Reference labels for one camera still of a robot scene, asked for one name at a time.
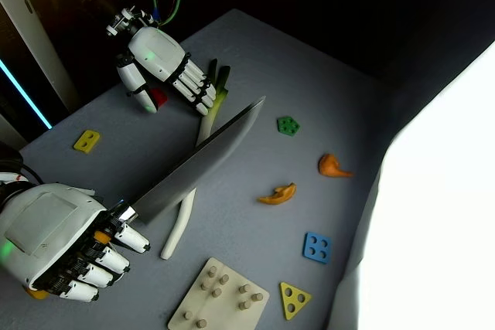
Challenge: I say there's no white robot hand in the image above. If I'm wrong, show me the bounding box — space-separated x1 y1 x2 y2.
115 26 217 117
0 182 152 304

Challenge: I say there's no large steel kitchen knife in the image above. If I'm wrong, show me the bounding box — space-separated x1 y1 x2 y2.
26 95 267 301

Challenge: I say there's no leek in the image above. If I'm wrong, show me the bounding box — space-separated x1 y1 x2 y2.
160 58 231 260

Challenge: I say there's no red pentagon block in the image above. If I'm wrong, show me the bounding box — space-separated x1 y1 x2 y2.
149 88 169 109

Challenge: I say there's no yellow rectangle two-hole block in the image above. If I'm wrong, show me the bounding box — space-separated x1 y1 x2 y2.
73 129 101 154

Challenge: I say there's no cyan light strip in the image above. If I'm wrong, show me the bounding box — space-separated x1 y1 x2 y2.
0 59 53 130

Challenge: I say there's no green pentagon block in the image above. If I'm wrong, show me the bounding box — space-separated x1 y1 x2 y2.
276 115 301 138

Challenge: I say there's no wooden peg board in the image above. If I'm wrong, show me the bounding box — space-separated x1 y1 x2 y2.
167 257 271 330

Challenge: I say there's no orange toy chicken wing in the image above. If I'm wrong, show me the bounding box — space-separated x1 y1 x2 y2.
257 182 298 206
318 153 354 179

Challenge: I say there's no grey table cloth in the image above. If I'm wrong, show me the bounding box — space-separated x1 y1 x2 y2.
0 8 391 330

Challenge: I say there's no blue square four-hole block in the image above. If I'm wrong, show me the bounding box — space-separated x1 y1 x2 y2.
302 231 333 265

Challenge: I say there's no yellow triangle three-hole block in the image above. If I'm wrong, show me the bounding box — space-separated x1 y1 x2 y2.
279 281 312 321

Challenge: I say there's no white post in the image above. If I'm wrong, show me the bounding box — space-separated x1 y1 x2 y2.
0 0 83 113

